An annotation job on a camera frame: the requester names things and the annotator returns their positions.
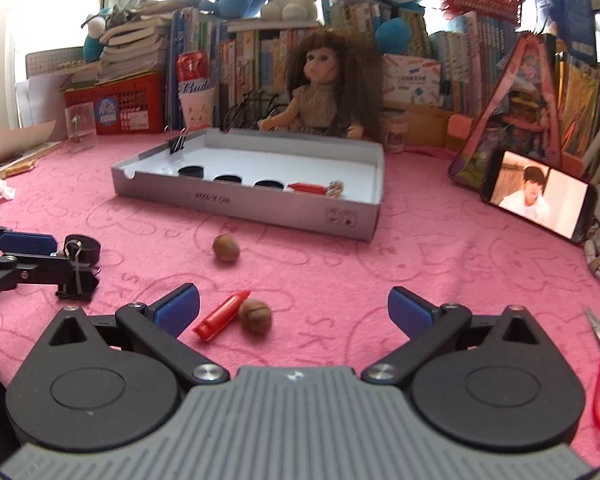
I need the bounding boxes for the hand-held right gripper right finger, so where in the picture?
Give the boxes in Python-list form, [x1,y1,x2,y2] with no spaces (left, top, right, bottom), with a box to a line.
[361,284,556,386]

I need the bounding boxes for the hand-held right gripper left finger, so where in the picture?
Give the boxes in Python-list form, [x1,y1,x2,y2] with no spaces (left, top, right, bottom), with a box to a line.
[40,280,231,386]

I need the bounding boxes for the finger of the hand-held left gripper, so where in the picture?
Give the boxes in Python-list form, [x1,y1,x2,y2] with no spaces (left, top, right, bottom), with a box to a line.
[0,252,76,306]
[0,219,59,257]

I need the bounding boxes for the red plastic pen cap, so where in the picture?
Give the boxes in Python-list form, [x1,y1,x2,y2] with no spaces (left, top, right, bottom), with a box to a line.
[192,289,252,343]
[287,182,329,196]

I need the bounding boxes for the large black binder clip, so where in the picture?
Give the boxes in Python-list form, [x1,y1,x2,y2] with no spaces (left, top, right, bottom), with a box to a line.
[55,240,102,302]

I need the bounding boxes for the brown hazelnut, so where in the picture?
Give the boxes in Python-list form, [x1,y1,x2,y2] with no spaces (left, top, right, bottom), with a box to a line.
[212,234,241,264]
[238,298,273,334]

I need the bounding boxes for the white cardboard box tray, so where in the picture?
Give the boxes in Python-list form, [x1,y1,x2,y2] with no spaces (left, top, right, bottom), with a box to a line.
[111,127,385,242]

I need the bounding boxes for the pink printed towel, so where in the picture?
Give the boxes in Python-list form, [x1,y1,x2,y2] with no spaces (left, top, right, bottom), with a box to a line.
[0,132,600,456]

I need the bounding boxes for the stack of paper sheets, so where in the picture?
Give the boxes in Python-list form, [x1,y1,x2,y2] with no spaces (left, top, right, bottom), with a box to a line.
[0,120,66,179]

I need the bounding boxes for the clear acrylic stand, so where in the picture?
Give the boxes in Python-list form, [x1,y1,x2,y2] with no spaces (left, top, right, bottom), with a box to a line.
[65,101,99,153]

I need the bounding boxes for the small black binder clip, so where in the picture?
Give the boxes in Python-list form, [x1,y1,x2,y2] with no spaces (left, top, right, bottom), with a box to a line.
[167,127,191,156]

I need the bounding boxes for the red plastic basket with sticker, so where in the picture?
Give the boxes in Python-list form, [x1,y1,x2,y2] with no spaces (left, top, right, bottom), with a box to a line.
[62,72,167,136]

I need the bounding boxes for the black smartphone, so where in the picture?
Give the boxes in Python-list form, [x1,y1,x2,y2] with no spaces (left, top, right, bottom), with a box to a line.
[481,147,598,245]

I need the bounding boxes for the small clear jar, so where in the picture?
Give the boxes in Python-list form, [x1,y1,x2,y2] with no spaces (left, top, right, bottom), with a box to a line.
[380,112,409,153]

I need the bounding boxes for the grey grid cutting mat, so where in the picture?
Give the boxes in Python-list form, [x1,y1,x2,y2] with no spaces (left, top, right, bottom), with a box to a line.
[25,47,89,81]

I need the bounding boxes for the cardboard desk organizer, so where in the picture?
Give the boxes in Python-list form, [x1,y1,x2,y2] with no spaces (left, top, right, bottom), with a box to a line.
[382,100,476,149]

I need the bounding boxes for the white cat-print paper cup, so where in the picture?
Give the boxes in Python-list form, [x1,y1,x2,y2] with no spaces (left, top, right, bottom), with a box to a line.
[178,80,217,131]

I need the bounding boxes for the black model bicycle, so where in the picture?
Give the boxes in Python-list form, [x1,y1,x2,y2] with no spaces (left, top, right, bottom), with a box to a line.
[222,89,286,133]

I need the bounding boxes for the small blue white plush toy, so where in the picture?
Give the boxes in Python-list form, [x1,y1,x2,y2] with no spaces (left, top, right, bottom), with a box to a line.
[82,7,114,61]

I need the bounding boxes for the stack of worn books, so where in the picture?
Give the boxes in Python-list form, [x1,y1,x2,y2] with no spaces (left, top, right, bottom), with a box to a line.
[100,15,174,84]

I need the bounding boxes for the brown-haired doll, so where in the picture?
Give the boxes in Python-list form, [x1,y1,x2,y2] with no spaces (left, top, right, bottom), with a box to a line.
[257,30,384,144]

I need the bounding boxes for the pink triangular bag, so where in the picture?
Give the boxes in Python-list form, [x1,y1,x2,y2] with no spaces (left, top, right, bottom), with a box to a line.
[447,34,588,191]

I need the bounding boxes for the white colourful-print carton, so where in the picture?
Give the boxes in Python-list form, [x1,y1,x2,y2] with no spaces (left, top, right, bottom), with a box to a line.
[382,53,443,107]

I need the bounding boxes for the red drink can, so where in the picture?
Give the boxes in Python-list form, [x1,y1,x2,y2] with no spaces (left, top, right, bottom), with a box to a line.
[176,51,212,84]

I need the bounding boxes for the row of upright books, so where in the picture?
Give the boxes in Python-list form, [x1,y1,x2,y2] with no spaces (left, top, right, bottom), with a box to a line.
[167,0,526,121]

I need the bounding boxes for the upright colourful booklets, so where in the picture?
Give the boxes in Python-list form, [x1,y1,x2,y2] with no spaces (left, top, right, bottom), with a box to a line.
[555,50,600,161]

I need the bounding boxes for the blue carton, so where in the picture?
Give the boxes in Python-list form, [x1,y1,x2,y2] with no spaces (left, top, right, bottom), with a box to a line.
[525,0,596,66]

